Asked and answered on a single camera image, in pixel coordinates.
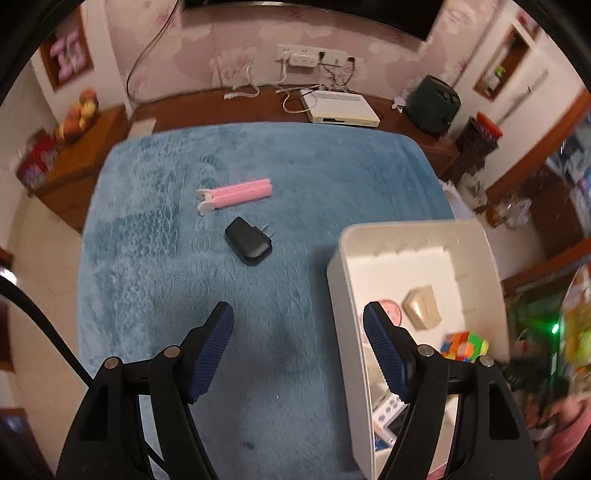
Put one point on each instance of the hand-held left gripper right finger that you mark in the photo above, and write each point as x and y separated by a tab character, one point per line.
384	353

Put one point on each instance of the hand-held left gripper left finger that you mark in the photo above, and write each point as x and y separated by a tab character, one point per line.
213	344

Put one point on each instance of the pink round item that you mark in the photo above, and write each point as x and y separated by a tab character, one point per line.
391	311

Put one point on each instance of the beige plastic item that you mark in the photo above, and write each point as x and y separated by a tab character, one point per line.
422	307

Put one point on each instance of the white handheld device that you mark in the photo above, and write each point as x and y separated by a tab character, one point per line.
385	413

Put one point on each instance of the white plastic tray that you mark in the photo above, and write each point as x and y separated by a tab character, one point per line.
346	286

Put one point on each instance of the colourful puzzle cube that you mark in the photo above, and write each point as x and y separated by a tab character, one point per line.
461	346

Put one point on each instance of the blue tissue packet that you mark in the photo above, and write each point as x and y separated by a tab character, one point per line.
381	444

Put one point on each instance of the black plug charger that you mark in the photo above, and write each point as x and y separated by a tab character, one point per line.
247	240

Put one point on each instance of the blue fleece blanket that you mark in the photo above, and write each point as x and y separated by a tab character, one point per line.
161	277

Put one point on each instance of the pink fleece clothing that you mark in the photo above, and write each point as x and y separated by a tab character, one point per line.
568	438

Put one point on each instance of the wooden side cabinet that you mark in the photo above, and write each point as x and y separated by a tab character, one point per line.
69	184

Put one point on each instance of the dark wicker basket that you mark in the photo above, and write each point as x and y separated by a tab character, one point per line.
475	143

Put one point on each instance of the wooden TV cabinet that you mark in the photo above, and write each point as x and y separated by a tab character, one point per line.
207	110

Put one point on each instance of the white set-top box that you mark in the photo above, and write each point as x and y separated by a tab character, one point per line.
339	108

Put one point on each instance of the red tissue box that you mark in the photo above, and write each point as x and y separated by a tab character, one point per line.
37	161

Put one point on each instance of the dark green air fryer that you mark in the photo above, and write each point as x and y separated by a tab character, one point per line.
434	104

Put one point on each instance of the bowl of fruit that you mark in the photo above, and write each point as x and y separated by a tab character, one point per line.
78	115

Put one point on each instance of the white power strip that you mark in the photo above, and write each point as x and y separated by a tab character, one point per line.
302	60
332	54

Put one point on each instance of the green white bottle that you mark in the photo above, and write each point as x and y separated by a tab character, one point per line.
496	77

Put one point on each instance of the pink dumbbell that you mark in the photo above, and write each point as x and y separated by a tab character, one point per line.
62	57
79	53

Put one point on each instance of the wooden door frame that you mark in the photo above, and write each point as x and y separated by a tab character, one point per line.
545	152

